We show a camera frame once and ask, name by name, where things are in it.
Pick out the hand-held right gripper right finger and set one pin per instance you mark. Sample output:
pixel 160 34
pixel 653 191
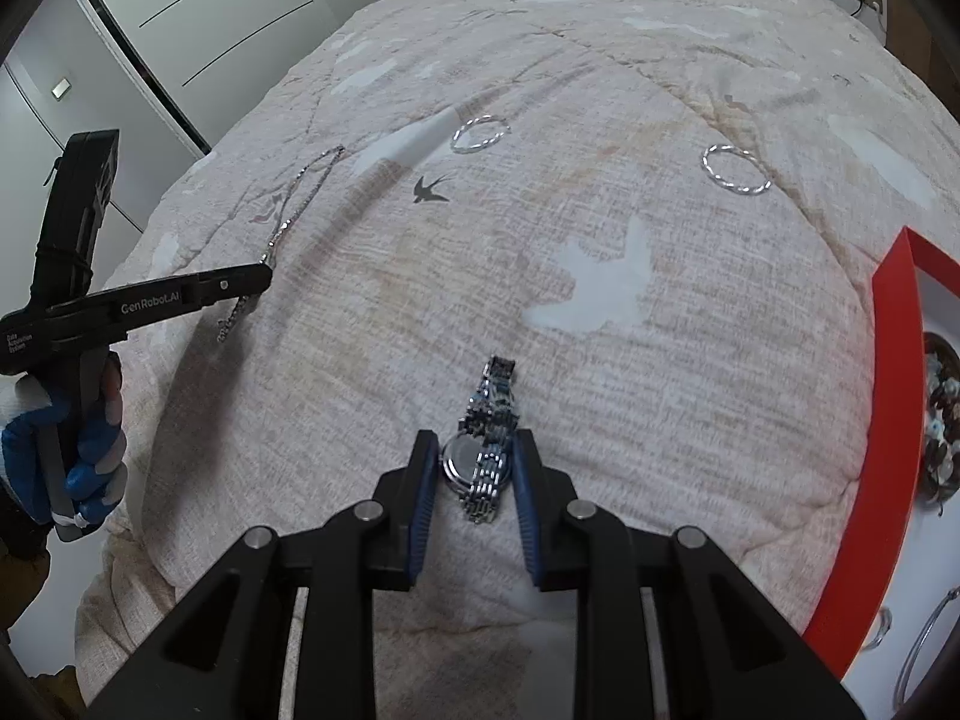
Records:
pixel 525 510

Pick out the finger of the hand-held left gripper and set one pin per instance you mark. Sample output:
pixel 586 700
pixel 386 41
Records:
pixel 236 283

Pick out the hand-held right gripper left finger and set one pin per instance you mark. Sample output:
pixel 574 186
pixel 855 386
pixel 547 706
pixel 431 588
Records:
pixel 424 495

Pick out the silver metal wristwatch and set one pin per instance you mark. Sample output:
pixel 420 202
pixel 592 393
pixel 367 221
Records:
pixel 487 480

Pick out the red shallow cardboard box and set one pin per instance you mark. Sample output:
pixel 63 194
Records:
pixel 896 330

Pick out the plain silver bangle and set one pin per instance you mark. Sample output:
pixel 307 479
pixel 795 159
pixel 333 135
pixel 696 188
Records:
pixel 919 645

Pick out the person's left hand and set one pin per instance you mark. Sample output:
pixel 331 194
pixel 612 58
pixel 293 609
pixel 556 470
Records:
pixel 22 457

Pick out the white door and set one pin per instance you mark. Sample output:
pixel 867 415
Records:
pixel 45 187

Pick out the twisted silver hoop bangle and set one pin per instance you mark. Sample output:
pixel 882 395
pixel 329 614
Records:
pixel 706 165
pixel 454 136

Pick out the white wardrobe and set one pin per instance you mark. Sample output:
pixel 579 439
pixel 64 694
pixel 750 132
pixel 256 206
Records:
pixel 247 7

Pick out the wall light switch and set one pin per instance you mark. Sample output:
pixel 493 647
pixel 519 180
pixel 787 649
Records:
pixel 61 88

